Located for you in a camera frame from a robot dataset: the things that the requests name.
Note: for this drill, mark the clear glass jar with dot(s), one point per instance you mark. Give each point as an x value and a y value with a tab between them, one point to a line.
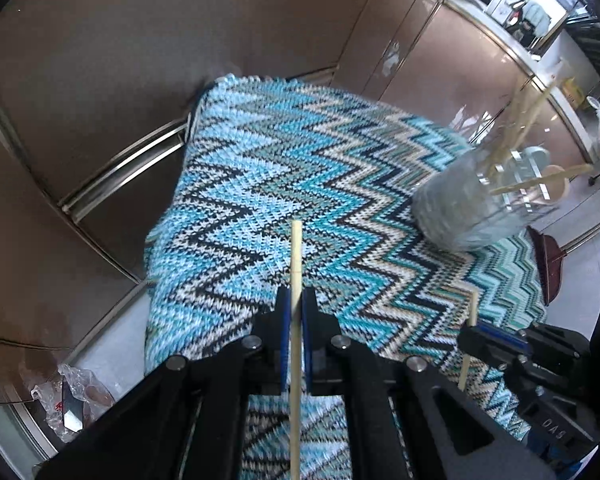
455	215

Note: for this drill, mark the bamboo chopstick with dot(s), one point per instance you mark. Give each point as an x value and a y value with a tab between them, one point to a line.
473	310
530	120
296	260
555	176

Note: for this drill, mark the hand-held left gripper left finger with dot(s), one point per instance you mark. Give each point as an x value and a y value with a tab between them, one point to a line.
282	345

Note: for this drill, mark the brown glossy base cabinet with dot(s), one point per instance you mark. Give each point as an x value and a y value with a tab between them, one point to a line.
430	50

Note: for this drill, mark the dark window blind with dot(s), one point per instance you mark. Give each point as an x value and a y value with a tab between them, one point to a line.
597	40

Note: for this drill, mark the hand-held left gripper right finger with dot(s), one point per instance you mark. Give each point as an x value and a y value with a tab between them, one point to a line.
308	345

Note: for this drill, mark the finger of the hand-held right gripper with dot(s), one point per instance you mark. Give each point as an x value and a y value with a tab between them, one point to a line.
495	342

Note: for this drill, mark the brown glossy tall cabinet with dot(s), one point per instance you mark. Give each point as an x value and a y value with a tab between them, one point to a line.
105	60

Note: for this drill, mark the cream countertop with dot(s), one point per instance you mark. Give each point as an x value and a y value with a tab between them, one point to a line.
495	27

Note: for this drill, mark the crumpled clear plastic bag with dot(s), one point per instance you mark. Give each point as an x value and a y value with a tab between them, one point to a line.
80	385

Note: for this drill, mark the yellow box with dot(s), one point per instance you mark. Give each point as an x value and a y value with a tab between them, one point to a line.
575	91

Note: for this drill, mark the zigzag knit mat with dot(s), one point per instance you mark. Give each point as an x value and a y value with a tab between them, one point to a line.
280	160

